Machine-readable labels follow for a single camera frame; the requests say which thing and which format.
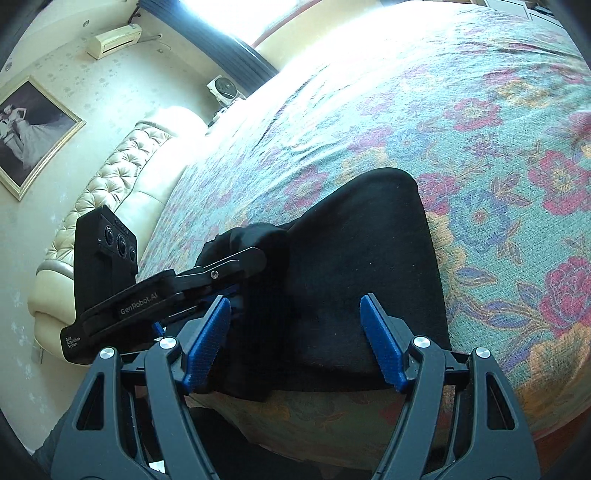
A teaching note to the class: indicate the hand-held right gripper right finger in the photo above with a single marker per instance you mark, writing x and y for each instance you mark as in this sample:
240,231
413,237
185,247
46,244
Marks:
383,344

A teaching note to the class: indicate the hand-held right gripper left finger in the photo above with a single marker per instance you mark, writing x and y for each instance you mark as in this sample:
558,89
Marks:
207,344

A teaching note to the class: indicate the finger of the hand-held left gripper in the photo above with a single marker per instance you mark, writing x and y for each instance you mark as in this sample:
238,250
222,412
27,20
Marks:
226,267
184,318

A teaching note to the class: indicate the black studded pants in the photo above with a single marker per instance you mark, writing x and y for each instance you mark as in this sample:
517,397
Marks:
360,240

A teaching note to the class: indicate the cream tufted leather headboard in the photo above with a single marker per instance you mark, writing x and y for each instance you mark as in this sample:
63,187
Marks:
120,184

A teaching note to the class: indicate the person's dark clothing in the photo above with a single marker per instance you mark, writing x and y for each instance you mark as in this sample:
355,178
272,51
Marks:
55,445

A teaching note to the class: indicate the white fan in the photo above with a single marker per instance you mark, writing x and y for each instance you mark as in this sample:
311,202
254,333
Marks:
224,90

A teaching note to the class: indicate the dark blue curtain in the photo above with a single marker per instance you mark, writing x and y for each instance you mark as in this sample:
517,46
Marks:
217,41

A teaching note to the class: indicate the floral bedspread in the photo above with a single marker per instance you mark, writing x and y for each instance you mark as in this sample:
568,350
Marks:
485,138

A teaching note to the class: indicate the bay window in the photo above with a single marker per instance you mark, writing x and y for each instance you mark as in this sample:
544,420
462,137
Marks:
231,16

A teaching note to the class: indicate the framed wall picture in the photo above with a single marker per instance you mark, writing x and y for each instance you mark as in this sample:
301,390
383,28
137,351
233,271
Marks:
32,134

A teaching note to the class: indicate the white wall air conditioner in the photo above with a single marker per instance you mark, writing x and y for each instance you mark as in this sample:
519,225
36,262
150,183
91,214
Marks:
113,41

